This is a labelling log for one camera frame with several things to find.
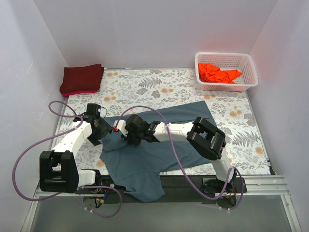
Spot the grey blue t shirt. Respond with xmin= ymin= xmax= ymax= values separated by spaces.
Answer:
xmin=100 ymin=101 xmax=216 ymax=203

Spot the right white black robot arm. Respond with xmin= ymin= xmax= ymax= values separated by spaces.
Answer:
xmin=114 ymin=115 xmax=237 ymax=193

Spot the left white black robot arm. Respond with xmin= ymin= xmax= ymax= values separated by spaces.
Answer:
xmin=40 ymin=103 xmax=112 ymax=193

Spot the floral patterned table mat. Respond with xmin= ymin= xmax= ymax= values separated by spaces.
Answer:
xmin=56 ymin=69 xmax=270 ymax=175

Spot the folded dark red shirt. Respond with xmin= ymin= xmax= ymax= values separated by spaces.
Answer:
xmin=59 ymin=64 xmax=104 ymax=97

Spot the crumpled orange t shirt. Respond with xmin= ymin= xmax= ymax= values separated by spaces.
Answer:
xmin=198 ymin=63 xmax=242 ymax=84

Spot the white plastic mesh basket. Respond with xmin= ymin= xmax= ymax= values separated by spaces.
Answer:
xmin=195 ymin=52 xmax=258 ymax=92

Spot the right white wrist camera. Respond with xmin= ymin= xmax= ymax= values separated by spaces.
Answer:
xmin=112 ymin=119 xmax=128 ymax=137

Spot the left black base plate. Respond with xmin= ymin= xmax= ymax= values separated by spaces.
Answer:
xmin=75 ymin=178 xmax=126 ymax=194

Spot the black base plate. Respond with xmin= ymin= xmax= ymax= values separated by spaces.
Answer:
xmin=202 ymin=177 xmax=247 ymax=194
xmin=75 ymin=178 xmax=126 ymax=194

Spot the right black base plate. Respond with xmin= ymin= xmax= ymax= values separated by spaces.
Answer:
xmin=202 ymin=177 xmax=247 ymax=194

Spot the aluminium front rail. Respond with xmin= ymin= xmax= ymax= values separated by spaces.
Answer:
xmin=34 ymin=175 xmax=289 ymax=198

